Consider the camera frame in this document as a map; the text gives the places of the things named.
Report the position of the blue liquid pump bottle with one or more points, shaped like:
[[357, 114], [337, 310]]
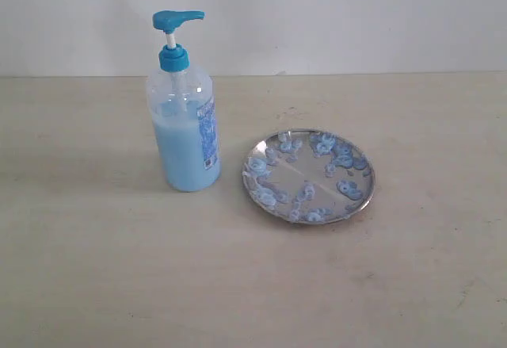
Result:
[[181, 102]]

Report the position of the round steel plate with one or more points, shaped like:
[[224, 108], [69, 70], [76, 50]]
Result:
[[308, 176]]

